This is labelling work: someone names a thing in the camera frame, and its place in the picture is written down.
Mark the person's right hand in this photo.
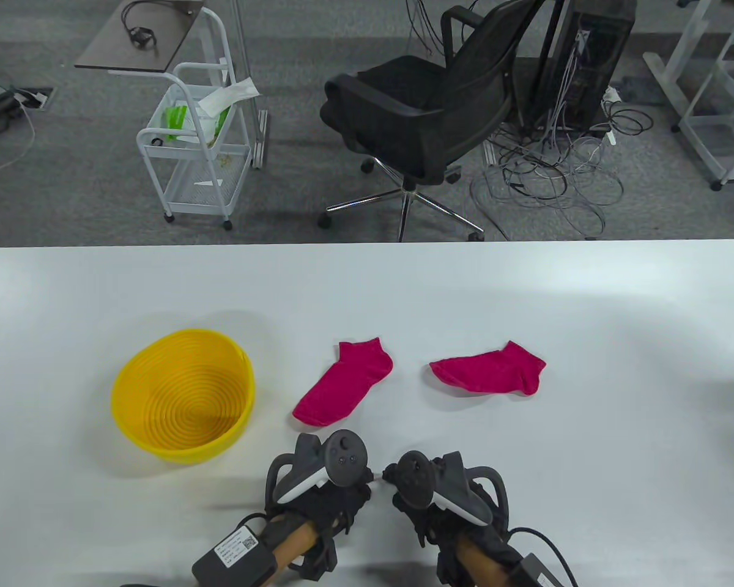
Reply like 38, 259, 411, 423
393, 497, 522, 555

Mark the person's left hand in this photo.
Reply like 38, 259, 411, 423
268, 485, 374, 578

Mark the black and white controller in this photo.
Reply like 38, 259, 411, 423
264, 429, 369, 505
382, 451, 510, 526

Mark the pink sock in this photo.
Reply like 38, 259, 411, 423
292, 337, 395, 427
429, 341, 547, 397

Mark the person's left forearm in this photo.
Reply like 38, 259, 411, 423
269, 520, 322, 572

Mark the black box with white label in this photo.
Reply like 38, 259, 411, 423
191, 527, 279, 587
514, 553, 560, 587

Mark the yellow ribbed basket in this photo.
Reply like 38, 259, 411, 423
111, 328, 256, 463

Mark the black office chair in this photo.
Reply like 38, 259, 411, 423
318, 0, 548, 243

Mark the green and white wipes pack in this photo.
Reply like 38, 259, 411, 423
162, 105, 233, 144

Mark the white paper sheet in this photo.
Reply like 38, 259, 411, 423
197, 78, 261, 118

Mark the white metal rack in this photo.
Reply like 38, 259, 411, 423
678, 0, 734, 191

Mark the black computer tower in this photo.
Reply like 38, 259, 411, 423
529, 0, 638, 132

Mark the dark brown side table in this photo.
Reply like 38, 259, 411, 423
74, 0, 206, 75

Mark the floor socket box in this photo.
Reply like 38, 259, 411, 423
12, 87, 54, 111

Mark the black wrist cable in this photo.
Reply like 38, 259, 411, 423
508, 527, 579, 587

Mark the white wire utility cart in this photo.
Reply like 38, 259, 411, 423
136, 6, 253, 231

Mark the tangle of floor cables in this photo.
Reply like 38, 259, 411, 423
470, 101, 654, 240

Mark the grey metal post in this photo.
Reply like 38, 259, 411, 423
231, 0, 271, 170

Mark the white floor cable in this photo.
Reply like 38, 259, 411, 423
0, 104, 37, 175

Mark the white desk frame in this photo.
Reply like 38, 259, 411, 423
642, 0, 719, 132

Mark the black coiled cable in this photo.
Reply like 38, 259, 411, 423
121, 0, 160, 51

